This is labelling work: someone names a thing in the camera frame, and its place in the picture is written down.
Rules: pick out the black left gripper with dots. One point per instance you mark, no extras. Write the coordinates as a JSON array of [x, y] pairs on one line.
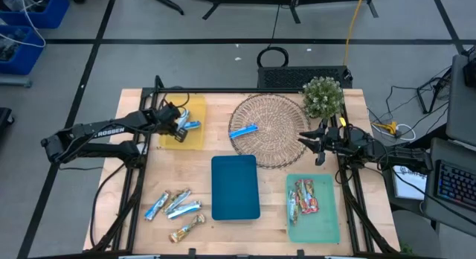
[[167, 126]]

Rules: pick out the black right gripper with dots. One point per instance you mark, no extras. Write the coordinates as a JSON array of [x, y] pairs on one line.
[[320, 159]]

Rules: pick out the red green granola bar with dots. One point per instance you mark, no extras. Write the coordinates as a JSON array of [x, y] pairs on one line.
[[301, 194]]

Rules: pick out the bright blue granola bar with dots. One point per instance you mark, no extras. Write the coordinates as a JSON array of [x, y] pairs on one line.
[[243, 131]]

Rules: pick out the green brown granola bar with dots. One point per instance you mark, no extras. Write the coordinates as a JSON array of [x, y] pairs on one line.
[[177, 200]]

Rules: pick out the blue brown granola bar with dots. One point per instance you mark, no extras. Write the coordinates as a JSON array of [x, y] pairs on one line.
[[156, 207]]

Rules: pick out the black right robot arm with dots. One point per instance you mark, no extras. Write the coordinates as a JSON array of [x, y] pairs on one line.
[[401, 156]]

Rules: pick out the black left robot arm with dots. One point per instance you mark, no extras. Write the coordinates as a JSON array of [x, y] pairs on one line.
[[111, 129]]

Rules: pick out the orange brown granola bar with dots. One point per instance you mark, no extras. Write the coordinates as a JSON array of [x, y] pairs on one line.
[[186, 229]]

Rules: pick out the yellow translucent plastic bin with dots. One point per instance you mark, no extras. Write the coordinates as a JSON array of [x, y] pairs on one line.
[[193, 140]]

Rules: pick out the small potted green plant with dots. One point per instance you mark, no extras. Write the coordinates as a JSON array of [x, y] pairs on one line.
[[323, 97]]

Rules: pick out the round wicker tray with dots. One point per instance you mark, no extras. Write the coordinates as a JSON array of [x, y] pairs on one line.
[[275, 110]]

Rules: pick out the black computer case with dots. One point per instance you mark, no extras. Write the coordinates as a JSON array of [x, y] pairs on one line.
[[305, 77]]

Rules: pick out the yellow power plug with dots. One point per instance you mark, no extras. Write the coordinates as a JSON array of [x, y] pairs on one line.
[[388, 128]]

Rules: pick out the blue plastic bin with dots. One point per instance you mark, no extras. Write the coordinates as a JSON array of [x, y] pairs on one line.
[[235, 188]]

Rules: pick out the green translucent plastic bin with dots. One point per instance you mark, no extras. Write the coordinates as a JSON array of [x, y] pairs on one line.
[[320, 229]]

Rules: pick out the white printed box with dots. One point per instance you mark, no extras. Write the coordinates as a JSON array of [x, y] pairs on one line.
[[409, 188]]

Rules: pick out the black stand leg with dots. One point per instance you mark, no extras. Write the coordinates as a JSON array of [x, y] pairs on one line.
[[160, 0]]

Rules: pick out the grey side desk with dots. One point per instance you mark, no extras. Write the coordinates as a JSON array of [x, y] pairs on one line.
[[431, 192]]

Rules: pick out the small black floor stand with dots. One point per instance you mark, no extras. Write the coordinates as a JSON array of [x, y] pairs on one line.
[[437, 86]]

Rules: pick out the grey flat panel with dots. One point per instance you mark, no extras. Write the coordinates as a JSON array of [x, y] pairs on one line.
[[461, 110]]

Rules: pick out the backlit black keyboard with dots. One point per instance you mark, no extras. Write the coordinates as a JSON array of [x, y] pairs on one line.
[[457, 184]]

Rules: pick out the blue storage crate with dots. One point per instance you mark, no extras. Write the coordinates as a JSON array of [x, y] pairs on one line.
[[28, 56], [52, 13]]

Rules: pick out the black device on panel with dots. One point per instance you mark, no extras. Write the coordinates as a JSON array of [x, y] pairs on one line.
[[470, 71]]

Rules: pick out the black floor equipment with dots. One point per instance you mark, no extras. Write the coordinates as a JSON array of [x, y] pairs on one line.
[[5, 119]]

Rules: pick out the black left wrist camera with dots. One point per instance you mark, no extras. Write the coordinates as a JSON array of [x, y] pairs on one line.
[[168, 112]]

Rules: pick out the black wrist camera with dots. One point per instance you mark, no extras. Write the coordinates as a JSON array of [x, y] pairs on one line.
[[168, 112], [336, 138]]

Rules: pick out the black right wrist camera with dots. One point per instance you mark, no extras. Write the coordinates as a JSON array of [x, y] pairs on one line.
[[336, 138]]

